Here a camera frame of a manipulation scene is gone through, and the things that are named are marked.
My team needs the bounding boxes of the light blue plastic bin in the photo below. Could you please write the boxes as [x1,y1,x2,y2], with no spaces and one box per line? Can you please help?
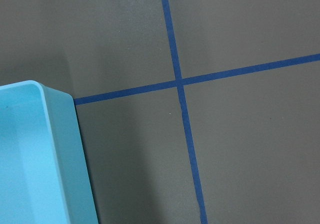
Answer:
[0,80,98,223]

